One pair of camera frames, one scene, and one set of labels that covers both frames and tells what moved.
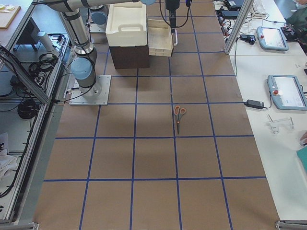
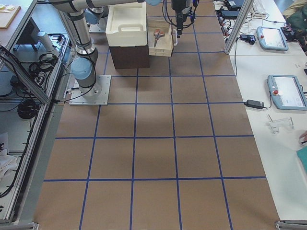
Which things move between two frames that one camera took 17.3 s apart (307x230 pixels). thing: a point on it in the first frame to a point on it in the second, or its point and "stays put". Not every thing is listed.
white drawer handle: [176, 44] stays put
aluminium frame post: [246, 7] stays put
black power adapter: [255, 104] stays put
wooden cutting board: [6, 18] stays put
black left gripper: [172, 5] to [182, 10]
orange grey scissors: [178, 112] to [157, 34]
